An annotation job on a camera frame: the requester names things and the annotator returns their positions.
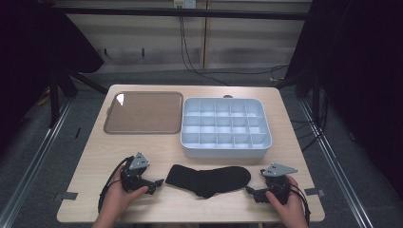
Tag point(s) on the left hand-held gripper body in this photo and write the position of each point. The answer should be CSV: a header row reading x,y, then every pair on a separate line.
x,y
133,177

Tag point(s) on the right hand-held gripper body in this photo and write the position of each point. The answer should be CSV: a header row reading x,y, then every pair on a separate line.
x,y
278,185

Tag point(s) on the black sock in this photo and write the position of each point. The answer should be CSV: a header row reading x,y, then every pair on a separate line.
x,y
209,182

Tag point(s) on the person's right hand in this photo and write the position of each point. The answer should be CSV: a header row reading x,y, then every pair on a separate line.
x,y
290,209

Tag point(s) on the person's left hand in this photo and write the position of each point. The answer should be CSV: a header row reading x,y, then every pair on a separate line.
x,y
118,199

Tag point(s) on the grey tape strip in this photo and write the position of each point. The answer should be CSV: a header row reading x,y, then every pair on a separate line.
x,y
66,196
314,192

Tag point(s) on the brown square tray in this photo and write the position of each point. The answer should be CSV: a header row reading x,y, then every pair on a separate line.
x,y
144,112

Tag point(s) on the white divided storage box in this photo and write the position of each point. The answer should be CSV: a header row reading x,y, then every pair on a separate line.
x,y
225,126

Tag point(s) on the small black floor strip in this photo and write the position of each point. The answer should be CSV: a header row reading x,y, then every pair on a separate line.
x,y
78,132

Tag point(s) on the black metal stand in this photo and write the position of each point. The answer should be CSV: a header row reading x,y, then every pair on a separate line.
x,y
315,101
54,101

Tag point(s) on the round table grommet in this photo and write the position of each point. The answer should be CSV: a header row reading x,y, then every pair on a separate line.
x,y
227,96

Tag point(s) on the dark curtain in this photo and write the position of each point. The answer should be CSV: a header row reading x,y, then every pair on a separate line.
x,y
364,79
28,57

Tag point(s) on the black horizontal bar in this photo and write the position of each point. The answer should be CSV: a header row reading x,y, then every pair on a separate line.
x,y
177,13

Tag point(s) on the metal floor rail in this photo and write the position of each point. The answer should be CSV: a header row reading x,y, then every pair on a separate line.
x,y
335,167
38,158

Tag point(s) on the white wall outlet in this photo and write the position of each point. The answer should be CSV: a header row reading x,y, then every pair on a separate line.
x,y
185,3

